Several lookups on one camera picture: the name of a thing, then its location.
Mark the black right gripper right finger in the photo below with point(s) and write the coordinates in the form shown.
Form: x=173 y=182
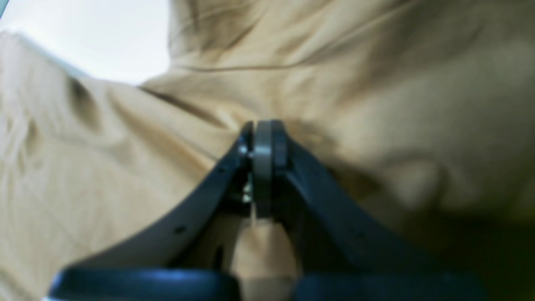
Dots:
x=345 y=254

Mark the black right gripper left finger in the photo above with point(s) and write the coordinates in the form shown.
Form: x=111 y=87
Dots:
x=182 y=256

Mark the brown t-shirt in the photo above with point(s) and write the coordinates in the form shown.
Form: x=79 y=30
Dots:
x=423 y=110

